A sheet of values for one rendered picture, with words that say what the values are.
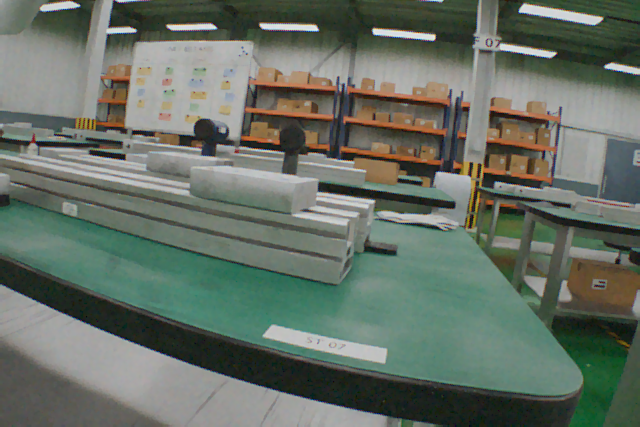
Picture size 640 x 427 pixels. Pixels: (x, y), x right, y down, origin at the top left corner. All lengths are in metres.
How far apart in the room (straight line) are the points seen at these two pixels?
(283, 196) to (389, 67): 10.97
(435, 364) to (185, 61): 4.04
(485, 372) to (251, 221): 0.35
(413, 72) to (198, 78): 8.18
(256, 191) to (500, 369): 0.35
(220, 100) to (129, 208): 3.31
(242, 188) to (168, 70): 3.84
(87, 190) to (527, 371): 0.68
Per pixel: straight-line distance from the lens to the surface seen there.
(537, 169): 10.63
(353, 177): 2.20
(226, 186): 0.52
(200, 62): 4.11
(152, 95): 4.39
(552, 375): 0.39
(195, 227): 0.58
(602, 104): 12.71
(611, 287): 2.94
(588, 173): 12.38
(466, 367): 0.36
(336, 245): 0.48
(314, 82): 10.63
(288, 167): 0.87
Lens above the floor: 0.95
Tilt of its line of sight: 5 degrees down
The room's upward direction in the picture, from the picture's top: 7 degrees clockwise
